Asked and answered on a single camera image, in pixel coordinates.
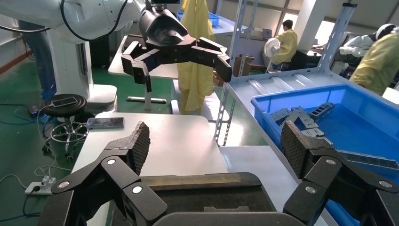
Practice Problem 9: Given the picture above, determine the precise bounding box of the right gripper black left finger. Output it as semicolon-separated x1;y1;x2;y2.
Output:
37;121;169;226

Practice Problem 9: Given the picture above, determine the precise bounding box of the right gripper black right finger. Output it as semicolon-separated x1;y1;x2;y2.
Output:
280;120;399;226

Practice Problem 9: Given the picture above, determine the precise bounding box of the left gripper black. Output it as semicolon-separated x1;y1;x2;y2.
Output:
120;6;233;93

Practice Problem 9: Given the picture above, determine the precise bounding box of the white desk with metal leg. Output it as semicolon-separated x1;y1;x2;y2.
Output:
108;34;181;113

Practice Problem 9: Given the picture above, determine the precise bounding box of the hanging yellow coat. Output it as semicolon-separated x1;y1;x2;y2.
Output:
177;0;216;115

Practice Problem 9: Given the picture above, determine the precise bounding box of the white power strip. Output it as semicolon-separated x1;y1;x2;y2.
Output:
24;176;57;196

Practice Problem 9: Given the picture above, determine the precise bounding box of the small blue storage bin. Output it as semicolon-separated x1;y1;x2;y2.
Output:
177;12;221;27

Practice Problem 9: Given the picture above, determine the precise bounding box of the blue plastic bin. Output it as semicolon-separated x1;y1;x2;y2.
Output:
251;83;399;226

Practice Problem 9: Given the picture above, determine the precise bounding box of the smartphone with dark screen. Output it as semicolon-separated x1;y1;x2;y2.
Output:
86;117;125;130

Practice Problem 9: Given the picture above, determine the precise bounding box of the brown cardboard box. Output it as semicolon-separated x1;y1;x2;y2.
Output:
232;54;255;77

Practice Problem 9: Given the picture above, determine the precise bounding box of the black round stool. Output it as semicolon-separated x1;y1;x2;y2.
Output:
41;93;90;157

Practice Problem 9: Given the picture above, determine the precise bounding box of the white standing fan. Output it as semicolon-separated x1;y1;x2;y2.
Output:
263;37;282;74

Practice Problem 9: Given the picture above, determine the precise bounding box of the black power bank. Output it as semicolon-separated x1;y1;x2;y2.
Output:
27;104;43;117

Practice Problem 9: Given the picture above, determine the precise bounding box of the white robot column with base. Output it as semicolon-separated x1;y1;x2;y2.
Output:
47;29;118;113

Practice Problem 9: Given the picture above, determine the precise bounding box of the black tray with brass strips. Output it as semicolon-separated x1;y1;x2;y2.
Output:
112;172;279;226

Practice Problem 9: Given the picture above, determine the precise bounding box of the seated person in yellow coat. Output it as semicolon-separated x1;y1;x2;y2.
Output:
272;19;299;67

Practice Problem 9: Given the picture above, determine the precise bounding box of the white humanoid robot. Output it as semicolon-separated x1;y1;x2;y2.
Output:
339;23;399;59

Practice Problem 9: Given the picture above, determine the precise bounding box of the person in blue jeans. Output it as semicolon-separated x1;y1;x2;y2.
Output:
18;20;57;100

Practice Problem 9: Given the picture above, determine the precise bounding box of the grey perforated metal bracket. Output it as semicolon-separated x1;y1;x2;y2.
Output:
308;102;336;122
291;106;319;129
301;128;326;138
336;149;399;171
270;107;292;125

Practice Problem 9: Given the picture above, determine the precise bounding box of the white floor cable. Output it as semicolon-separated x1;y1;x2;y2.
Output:
0;156;73;191

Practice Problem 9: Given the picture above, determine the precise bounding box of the black floor cable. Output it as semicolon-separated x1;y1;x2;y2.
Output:
0;186;42;224

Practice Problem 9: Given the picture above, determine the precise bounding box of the white charging cable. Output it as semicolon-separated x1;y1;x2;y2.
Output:
36;104;56;140

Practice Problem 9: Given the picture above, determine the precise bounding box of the smartphone with white frame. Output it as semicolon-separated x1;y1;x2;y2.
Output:
50;97;78;108

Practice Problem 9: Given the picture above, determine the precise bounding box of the blue floor cable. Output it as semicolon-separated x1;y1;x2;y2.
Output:
0;106;56;132

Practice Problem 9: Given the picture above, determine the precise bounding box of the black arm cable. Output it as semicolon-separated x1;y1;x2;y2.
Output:
0;0;129;43

